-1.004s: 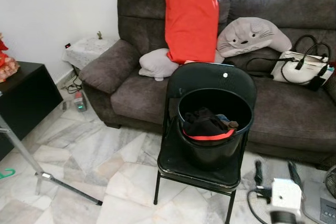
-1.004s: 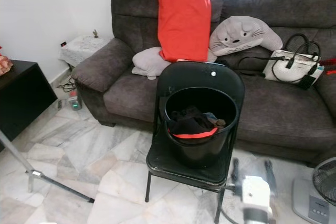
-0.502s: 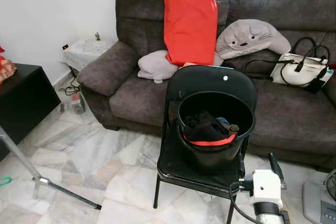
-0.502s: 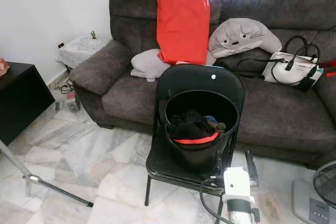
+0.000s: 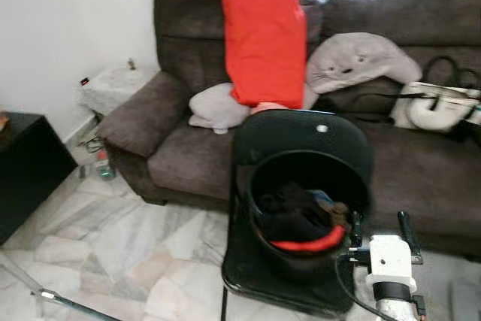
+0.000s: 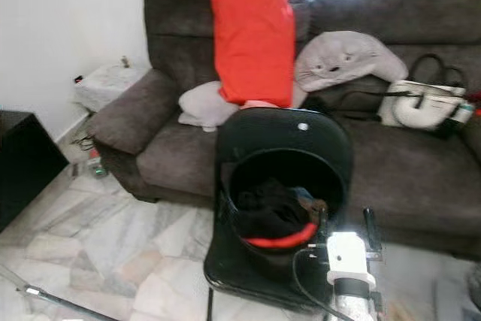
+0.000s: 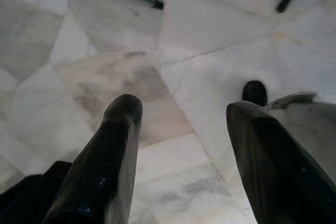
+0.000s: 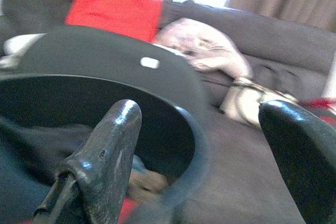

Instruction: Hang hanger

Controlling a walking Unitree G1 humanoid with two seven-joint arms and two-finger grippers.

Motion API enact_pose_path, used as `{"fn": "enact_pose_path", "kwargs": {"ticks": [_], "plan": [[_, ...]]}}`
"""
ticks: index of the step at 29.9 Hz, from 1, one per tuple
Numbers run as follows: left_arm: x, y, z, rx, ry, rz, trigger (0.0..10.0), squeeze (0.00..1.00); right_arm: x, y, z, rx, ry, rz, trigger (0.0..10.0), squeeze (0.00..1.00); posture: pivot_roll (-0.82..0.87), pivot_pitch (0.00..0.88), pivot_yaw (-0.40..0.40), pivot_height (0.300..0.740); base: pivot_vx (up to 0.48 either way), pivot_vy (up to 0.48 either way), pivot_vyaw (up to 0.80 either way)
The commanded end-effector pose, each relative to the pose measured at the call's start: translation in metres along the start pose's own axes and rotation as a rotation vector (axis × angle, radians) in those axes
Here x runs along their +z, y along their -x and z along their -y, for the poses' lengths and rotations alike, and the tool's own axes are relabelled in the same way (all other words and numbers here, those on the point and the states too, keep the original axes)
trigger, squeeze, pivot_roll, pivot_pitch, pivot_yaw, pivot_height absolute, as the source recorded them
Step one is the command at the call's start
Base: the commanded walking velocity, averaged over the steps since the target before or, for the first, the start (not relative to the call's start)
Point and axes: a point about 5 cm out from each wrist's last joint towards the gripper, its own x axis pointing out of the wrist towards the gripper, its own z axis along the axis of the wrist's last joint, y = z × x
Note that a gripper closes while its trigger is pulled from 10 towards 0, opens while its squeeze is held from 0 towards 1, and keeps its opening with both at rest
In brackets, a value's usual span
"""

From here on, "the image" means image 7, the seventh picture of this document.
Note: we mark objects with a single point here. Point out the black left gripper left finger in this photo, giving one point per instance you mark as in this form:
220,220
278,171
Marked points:
105,169

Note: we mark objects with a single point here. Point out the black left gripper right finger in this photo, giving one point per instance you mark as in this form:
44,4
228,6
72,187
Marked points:
275,169

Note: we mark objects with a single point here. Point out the black robot left foot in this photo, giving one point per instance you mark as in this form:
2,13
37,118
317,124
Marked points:
254,91

